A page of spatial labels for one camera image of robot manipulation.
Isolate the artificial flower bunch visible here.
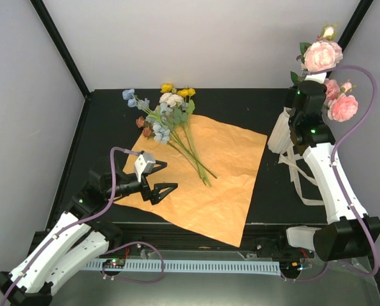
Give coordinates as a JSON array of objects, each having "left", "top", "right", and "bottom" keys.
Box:
[{"left": 121, "top": 84, "right": 217, "bottom": 187}]

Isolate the pale pink rose stem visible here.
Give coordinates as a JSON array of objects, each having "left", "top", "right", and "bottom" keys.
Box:
[{"left": 296, "top": 23, "right": 343, "bottom": 73}]

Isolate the cream ribbon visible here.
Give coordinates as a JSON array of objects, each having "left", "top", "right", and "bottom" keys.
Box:
[{"left": 279, "top": 145, "right": 325, "bottom": 206}]

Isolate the orange wrapping paper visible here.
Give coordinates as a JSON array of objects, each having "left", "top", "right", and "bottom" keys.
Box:
[{"left": 116, "top": 115, "right": 267, "bottom": 247}]

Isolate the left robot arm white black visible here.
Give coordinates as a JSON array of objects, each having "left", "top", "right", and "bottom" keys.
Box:
[{"left": 0, "top": 152, "right": 178, "bottom": 305}]

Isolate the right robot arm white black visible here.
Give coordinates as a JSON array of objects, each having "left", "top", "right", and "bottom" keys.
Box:
[{"left": 275, "top": 80, "right": 380, "bottom": 261}]

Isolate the white ribbed vase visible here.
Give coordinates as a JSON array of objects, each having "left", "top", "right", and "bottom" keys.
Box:
[{"left": 267, "top": 107, "right": 293, "bottom": 154}]

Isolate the left circuit board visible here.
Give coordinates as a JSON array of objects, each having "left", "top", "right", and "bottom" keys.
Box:
[{"left": 102, "top": 258, "right": 126, "bottom": 268}]

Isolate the circuit board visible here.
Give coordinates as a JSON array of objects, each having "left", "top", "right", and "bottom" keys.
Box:
[
  {"left": 102, "top": 258, "right": 126, "bottom": 268},
  {"left": 285, "top": 261, "right": 313, "bottom": 271}
]

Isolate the right circuit board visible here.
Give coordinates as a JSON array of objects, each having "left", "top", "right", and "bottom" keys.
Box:
[{"left": 285, "top": 261, "right": 313, "bottom": 271}]

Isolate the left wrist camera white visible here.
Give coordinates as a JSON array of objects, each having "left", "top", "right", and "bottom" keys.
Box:
[{"left": 134, "top": 152, "right": 156, "bottom": 182}]

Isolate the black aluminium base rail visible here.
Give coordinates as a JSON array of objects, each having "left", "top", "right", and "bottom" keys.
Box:
[{"left": 33, "top": 221, "right": 372, "bottom": 261}]

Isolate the right black frame post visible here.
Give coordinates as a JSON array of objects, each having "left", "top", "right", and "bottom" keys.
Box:
[{"left": 338, "top": 0, "right": 374, "bottom": 51}]

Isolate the black frame post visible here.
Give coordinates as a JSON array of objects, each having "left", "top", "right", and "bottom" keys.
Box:
[
  {"left": 30, "top": 0, "right": 91, "bottom": 98},
  {"left": 338, "top": 0, "right": 374, "bottom": 51}
]

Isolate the light blue cable duct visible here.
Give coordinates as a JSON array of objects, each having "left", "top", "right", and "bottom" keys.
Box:
[{"left": 81, "top": 258, "right": 282, "bottom": 277}]

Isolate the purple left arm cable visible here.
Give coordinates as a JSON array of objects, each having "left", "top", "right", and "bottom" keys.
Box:
[{"left": 0, "top": 146, "right": 143, "bottom": 306}]

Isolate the left black frame post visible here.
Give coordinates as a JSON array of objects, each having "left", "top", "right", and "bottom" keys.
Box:
[{"left": 30, "top": 0, "right": 91, "bottom": 98}]

